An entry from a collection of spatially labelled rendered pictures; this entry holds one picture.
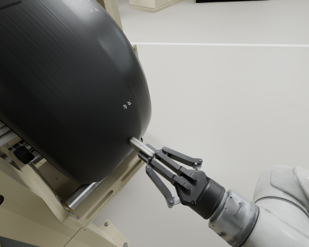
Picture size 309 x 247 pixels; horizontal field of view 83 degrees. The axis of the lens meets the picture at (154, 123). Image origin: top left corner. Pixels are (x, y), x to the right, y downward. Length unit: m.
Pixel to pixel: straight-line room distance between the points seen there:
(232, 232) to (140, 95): 0.32
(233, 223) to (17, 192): 0.52
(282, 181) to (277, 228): 0.13
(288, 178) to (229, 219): 0.18
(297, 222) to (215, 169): 1.30
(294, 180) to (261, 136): 1.58
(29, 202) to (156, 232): 1.02
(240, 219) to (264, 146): 1.63
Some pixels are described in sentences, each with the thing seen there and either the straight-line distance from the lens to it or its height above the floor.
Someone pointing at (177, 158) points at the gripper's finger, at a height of 1.10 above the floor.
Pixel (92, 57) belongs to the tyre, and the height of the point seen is 1.32.
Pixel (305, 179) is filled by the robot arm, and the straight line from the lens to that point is 0.49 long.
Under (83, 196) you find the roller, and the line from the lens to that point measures 0.65.
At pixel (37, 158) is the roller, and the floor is 0.91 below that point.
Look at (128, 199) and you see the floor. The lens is 1.59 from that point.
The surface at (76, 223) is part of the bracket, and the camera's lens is 0.65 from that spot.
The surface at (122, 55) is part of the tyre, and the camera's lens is 0.38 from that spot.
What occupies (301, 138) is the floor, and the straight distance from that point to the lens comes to 2.21.
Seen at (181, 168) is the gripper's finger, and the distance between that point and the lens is 0.40.
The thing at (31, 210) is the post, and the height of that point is 0.94.
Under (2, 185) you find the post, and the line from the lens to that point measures 0.58.
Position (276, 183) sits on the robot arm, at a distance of 0.49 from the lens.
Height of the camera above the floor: 1.46
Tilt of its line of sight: 47 degrees down
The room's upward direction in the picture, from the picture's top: 8 degrees counter-clockwise
